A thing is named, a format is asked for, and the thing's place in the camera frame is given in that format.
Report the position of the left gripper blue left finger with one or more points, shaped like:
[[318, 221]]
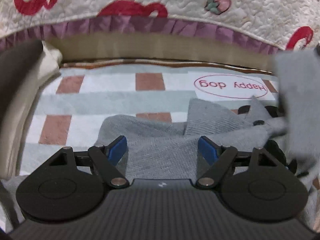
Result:
[[116, 149]]

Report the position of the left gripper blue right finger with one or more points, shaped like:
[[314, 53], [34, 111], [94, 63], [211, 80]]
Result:
[[209, 150]]

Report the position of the grey knit cat sweater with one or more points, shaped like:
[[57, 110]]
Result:
[[219, 175]]

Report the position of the checkered plush blanket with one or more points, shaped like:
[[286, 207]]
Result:
[[162, 112]]

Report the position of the beige mattress edge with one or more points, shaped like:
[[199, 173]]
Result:
[[106, 49]]

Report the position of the folded cream garment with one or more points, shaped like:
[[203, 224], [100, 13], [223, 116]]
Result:
[[46, 68]]

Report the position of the folded dark brown garment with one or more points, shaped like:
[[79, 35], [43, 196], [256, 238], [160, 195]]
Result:
[[16, 64]]

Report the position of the white quilt with red bears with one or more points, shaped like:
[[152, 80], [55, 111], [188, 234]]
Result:
[[263, 26]]

